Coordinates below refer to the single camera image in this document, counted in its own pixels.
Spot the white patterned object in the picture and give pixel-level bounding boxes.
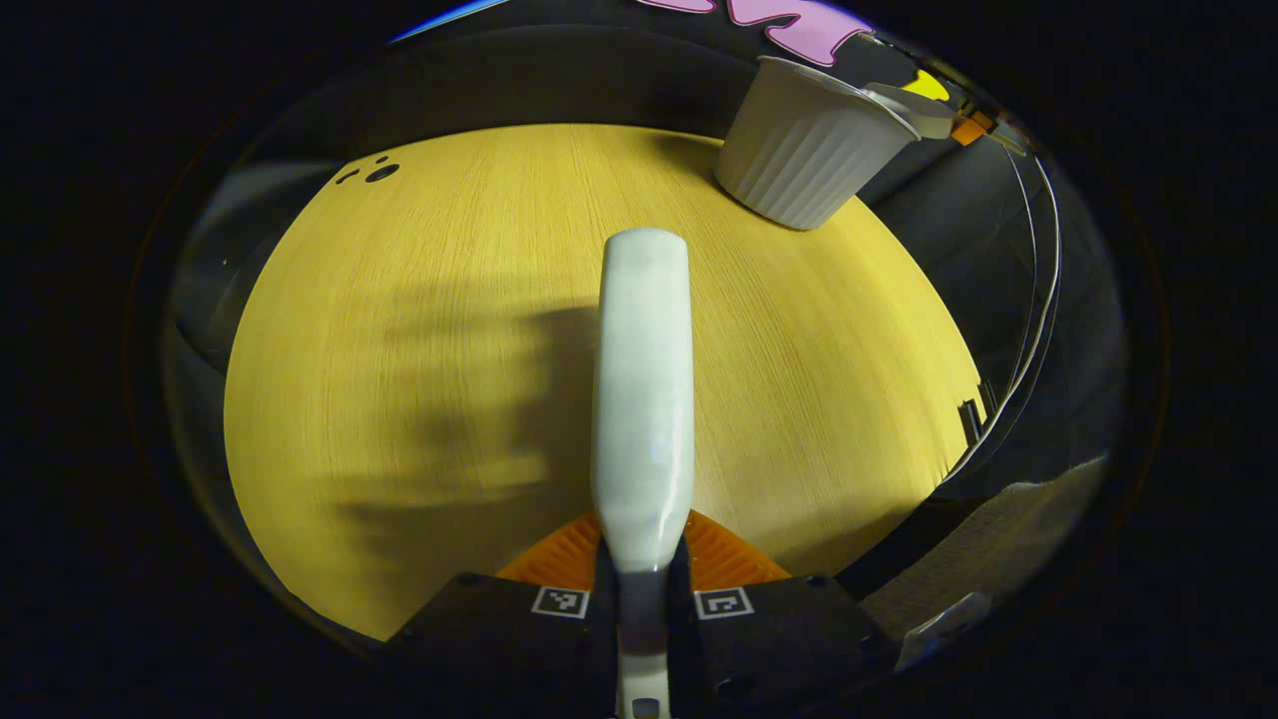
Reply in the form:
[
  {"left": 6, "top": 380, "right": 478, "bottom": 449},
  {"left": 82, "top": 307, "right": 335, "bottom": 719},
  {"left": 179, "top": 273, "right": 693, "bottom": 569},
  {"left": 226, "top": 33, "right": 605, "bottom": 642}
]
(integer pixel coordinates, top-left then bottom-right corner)
[{"left": 894, "top": 591, "right": 991, "bottom": 672}]

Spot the white cable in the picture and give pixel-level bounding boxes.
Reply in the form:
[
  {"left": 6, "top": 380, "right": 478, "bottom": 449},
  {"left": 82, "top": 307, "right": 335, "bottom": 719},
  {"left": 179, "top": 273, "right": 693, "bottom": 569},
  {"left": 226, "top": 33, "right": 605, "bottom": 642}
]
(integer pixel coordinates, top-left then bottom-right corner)
[{"left": 944, "top": 138, "right": 1061, "bottom": 482}]

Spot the grey dustpan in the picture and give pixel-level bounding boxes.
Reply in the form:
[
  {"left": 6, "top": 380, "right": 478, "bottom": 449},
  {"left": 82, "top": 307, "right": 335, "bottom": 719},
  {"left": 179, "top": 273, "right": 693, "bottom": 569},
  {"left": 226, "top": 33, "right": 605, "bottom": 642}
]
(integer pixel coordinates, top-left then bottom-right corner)
[{"left": 864, "top": 82, "right": 956, "bottom": 141}]

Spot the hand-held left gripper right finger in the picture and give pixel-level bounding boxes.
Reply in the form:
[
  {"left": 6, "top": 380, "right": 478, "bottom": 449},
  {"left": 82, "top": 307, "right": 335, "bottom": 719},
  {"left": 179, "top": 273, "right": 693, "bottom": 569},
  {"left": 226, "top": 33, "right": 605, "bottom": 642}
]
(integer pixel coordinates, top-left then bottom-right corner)
[{"left": 667, "top": 509, "right": 895, "bottom": 719}]

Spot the white ribbed garbage bin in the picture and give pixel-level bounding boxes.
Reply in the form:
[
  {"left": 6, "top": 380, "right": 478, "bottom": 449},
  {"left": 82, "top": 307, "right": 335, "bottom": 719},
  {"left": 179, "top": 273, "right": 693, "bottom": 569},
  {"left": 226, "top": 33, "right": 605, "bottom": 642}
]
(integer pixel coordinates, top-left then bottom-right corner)
[{"left": 714, "top": 56, "right": 925, "bottom": 231}]

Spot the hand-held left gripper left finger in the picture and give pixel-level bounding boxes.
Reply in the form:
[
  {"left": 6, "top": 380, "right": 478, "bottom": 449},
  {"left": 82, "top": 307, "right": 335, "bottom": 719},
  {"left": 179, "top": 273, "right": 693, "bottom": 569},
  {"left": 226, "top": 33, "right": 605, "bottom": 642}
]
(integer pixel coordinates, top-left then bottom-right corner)
[{"left": 384, "top": 511, "right": 620, "bottom": 719}]

